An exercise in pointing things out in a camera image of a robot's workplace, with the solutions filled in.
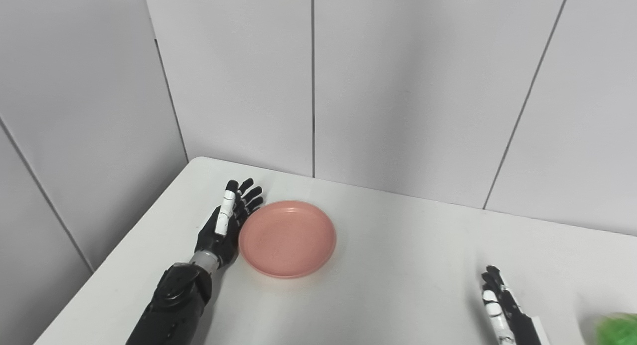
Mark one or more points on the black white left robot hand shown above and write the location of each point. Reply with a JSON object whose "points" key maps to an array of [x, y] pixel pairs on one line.
{"points": [[219, 235]]}

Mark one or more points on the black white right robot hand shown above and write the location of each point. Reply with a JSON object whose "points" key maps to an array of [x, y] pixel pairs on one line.
{"points": [[515, 322]]}

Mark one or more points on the pink round plate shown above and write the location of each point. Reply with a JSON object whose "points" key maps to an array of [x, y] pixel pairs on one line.
{"points": [[287, 239]]}

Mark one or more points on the green cabbage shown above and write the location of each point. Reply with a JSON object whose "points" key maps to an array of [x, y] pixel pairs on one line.
{"points": [[619, 331]]}

